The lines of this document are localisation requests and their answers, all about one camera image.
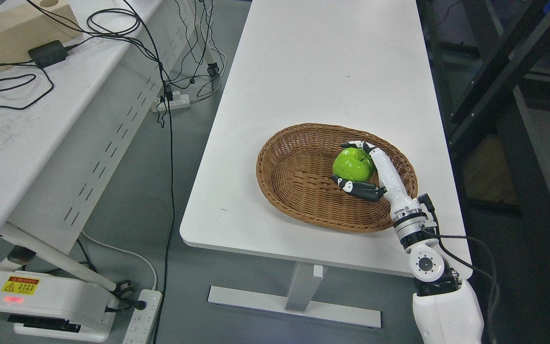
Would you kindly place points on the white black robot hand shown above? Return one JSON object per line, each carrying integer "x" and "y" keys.
{"x": 392, "y": 187}

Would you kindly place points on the green apple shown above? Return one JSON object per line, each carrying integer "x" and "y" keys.
{"x": 353, "y": 164}

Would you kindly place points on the white robot base unit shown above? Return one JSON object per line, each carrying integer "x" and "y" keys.
{"x": 48, "y": 306}

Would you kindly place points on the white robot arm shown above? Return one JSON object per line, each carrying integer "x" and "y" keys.
{"x": 445, "y": 306}

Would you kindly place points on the black metal shelf rack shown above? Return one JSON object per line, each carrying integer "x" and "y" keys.
{"x": 491, "y": 63}

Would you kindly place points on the brown wicker basket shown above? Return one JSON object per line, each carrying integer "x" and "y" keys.
{"x": 294, "y": 169}

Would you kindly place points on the white standing desk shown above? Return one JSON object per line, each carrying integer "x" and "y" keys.
{"x": 360, "y": 64}

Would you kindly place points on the far white power strip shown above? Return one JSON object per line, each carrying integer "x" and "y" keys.
{"x": 178, "y": 101}

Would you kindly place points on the white floor power strip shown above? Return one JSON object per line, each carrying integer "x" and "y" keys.
{"x": 143, "y": 321}

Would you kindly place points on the white side table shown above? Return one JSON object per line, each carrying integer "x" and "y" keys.
{"x": 57, "y": 156}

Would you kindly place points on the black power adapter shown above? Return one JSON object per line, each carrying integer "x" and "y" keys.
{"x": 48, "y": 54}

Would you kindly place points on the wooden block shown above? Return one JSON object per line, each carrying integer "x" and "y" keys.
{"x": 26, "y": 26}

